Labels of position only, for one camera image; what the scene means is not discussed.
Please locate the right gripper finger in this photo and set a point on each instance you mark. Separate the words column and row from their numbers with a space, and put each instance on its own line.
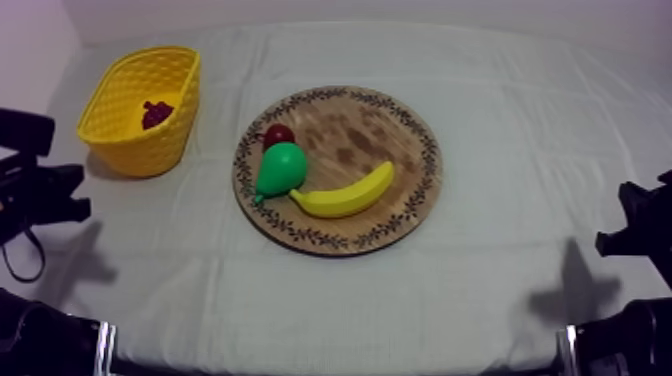
column 617, row 244
column 632, row 197

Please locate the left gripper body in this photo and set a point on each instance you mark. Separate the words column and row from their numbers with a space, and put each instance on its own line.
column 21, row 131

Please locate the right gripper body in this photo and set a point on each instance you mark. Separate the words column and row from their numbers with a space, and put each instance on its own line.
column 659, row 231

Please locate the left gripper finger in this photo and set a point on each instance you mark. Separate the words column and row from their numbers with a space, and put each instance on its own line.
column 65, row 211
column 63, row 177

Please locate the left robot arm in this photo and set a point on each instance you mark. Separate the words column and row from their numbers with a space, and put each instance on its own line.
column 36, row 341

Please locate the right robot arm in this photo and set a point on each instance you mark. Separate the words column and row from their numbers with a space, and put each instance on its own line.
column 627, row 338

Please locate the yellow plastic basket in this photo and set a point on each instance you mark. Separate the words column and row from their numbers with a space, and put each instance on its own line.
column 118, row 147

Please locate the purple toy grapes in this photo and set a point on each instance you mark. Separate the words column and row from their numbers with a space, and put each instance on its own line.
column 156, row 114

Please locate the round wooden board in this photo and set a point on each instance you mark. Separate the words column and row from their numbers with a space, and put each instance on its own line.
column 362, row 131

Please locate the silver metal bar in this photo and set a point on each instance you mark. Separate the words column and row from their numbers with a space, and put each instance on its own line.
column 105, row 349
column 568, row 350

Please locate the green toy pear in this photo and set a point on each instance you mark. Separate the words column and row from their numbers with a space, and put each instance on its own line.
column 282, row 170

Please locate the small red fruit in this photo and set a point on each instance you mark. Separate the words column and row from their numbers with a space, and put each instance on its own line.
column 278, row 134

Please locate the yellow toy banana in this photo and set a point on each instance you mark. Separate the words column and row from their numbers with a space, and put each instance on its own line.
column 346, row 199

